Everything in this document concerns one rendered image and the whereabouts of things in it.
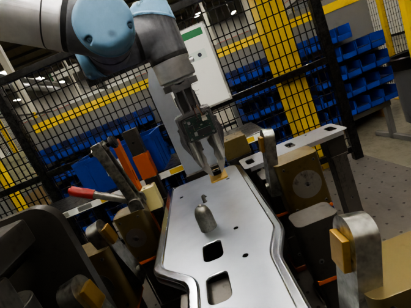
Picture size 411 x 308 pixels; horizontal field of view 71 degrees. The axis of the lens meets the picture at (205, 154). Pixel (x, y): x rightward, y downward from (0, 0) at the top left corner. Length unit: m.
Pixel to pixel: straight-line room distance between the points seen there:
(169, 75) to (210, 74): 0.62
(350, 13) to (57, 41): 2.94
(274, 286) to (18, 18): 0.44
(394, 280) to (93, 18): 0.41
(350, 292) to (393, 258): 0.05
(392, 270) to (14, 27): 0.48
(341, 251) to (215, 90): 0.97
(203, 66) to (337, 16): 2.13
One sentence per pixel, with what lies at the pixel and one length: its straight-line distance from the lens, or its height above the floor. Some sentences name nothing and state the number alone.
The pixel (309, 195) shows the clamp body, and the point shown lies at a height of 0.96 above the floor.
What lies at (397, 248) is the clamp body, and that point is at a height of 1.05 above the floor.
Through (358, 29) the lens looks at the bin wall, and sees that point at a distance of 3.22.
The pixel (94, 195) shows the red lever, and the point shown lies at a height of 1.11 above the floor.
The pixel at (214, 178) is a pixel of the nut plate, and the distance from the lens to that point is 0.62.
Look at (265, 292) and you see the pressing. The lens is 0.38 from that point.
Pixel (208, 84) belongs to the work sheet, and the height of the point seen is 1.23.
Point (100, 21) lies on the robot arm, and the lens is 0.41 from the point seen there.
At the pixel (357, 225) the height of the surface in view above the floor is 1.10.
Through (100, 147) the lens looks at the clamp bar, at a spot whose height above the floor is 1.21.
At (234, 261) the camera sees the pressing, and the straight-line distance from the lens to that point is 0.44.
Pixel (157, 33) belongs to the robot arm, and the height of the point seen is 1.36.
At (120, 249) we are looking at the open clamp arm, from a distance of 0.53.
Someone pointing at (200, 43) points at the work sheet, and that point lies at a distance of 1.18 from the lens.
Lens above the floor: 1.25
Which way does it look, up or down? 13 degrees down
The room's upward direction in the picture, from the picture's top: 23 degrees counter-clockwise
